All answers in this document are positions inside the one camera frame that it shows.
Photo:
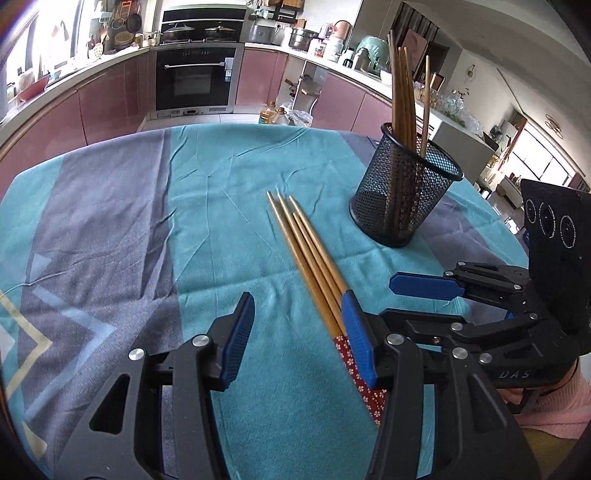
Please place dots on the clear plastic bag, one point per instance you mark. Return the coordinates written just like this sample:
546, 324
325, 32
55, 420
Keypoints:
301, 119

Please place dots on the pink bowl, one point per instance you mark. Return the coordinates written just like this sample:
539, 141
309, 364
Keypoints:
33, 86

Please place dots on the bunch of bamboo chopsticks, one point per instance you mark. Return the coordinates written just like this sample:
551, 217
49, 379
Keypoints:
400, 101

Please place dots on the person's right forearm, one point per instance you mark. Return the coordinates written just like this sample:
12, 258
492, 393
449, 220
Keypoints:
568, 401

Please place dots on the steel stock pot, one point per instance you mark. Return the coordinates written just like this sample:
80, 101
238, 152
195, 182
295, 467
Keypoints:
302, 39

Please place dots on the green kitchen appliance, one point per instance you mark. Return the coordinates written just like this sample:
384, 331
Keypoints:
374, 55

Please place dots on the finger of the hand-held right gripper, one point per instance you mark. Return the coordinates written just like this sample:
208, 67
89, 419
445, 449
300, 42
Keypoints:
425, 285
438, 330

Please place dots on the yellow oil bottle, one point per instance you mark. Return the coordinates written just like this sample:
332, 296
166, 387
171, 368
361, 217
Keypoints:
268, 115

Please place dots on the kitchen window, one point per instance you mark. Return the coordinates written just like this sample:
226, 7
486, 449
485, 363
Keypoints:
41, 32

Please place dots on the framed wall picture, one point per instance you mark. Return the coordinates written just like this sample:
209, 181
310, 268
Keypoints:
415, 48

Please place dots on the hanging frying pan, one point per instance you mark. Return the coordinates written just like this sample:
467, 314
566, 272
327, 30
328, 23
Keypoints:
135, 24

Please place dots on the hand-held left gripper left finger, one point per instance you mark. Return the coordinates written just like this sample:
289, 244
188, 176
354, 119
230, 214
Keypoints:
235, 337

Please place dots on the plastic bags with greens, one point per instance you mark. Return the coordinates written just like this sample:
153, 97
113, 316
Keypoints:
461, 113

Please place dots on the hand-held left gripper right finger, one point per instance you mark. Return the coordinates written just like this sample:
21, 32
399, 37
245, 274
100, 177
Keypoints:
358, 341

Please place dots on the pink base cabinet run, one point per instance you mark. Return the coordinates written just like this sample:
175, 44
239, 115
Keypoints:
92, 110
341, 97

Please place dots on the black wall rack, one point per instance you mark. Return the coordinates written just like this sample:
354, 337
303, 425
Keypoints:
286, 11

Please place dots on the black wok with lid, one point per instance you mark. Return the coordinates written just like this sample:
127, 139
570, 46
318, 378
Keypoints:
220, 33
179, 33

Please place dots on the pink kettle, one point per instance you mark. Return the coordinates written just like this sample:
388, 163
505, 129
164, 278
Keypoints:
342, 31

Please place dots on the black range hood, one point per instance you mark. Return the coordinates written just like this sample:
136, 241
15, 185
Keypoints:
203, 16

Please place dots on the silver rice cooker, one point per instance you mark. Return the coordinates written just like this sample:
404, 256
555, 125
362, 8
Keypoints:
263, 33

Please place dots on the clear egg box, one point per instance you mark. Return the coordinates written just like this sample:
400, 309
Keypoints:
436, 87

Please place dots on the teal and grey tablecloth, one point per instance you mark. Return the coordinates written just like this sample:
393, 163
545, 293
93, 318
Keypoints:
184, 207

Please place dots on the built-in black oven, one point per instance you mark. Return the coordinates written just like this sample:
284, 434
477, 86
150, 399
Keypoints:
196, 78

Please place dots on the black mesh holder cup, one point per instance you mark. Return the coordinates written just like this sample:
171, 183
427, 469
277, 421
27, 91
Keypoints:
406, 203

